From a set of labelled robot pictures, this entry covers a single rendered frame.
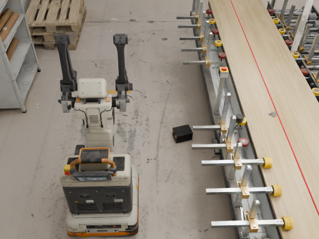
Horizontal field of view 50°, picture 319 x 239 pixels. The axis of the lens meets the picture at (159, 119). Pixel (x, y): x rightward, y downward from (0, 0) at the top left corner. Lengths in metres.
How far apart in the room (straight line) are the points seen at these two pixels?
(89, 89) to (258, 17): 2.68
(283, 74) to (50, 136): 2.66
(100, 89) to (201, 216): 1.61
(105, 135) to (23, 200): 1.24
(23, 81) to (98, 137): 2.20
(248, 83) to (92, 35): 3.19
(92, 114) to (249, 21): 2.55
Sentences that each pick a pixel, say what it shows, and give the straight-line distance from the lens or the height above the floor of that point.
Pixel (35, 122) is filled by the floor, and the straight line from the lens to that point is 4.46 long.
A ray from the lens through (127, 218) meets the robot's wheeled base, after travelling 3.10.
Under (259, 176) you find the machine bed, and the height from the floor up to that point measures 0.79.
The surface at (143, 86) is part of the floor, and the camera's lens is 4.75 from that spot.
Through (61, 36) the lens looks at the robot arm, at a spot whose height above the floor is 1.62.
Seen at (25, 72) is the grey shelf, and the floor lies 0.14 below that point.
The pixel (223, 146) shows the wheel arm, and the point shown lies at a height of 0.86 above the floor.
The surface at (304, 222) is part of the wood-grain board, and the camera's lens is 2.57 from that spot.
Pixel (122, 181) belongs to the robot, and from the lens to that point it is 2.72.
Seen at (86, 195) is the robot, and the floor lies 0.59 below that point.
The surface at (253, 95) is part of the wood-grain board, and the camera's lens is 3.33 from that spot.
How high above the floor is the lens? 2.97
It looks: 44 degrees down
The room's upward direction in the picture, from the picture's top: 1 degrees clockwise
